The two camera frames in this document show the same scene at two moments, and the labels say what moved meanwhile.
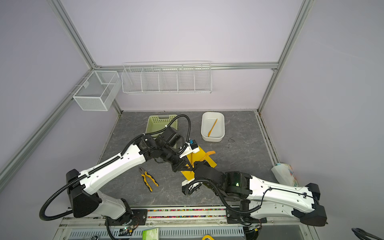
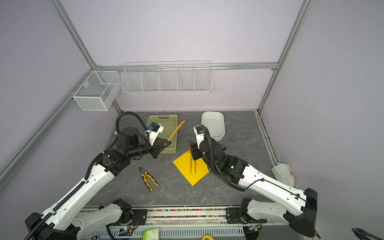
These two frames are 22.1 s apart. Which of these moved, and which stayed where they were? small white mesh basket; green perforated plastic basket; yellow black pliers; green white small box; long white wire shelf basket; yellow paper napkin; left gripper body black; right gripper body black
Moved: yellow paper napkin; left gripper body black; right gripper body black
Stayed: green perforated plastic basket; long white wire shelf basket; small white mesh basket; yellow black pliers; green white small box
